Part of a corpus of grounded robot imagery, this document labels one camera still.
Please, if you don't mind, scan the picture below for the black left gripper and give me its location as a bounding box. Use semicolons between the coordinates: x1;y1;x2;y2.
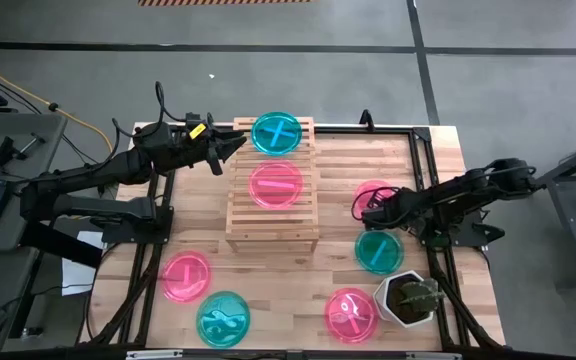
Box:
180;127;248;177

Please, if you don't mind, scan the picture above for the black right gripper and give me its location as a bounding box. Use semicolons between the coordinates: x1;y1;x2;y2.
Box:
361;188;425;231

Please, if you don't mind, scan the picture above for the pink translucent plastic plate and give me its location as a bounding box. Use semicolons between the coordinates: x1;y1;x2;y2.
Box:
160;250;213;304
323;287;380;344
248;159;304;210
353;178;399;220

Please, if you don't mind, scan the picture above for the teal translucent plastic plate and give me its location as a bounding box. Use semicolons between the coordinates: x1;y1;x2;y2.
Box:
250;110;303;157
354;228;405;276
195;290;252;349

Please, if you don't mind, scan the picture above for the slatted wooden shelf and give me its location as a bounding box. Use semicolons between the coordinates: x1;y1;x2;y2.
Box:
224;115;321;254

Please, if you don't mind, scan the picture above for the white hexagonal plant pot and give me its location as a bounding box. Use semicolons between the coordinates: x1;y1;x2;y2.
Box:
372;269;442;329

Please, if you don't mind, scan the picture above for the green cactus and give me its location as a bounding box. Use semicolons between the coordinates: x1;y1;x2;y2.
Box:
396;278;447;315

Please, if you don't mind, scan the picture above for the black flat bar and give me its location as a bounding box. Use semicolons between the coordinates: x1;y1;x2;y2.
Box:
17;219;104;269

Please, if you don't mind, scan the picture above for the silver hand tool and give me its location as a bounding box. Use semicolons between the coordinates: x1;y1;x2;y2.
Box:
17;132;47;156

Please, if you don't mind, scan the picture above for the white paper sheet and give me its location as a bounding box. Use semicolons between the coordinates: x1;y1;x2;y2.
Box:
61;230;105;297

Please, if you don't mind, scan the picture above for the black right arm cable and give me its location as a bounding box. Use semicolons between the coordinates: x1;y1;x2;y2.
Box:
351;185;402;222

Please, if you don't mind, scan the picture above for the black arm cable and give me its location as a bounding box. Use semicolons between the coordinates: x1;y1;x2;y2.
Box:
111;81;190;140
351;185;402;222

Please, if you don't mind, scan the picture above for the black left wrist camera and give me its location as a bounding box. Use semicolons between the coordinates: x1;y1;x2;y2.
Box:
183;112;217;132

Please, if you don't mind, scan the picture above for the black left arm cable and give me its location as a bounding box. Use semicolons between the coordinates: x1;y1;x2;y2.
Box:
111;81;190;140

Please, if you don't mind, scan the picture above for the black mount bracket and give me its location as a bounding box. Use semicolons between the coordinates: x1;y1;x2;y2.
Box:
359;108;377;132

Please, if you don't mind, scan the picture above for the yellow power cable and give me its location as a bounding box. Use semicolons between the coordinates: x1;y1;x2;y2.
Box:
0;54;115;152

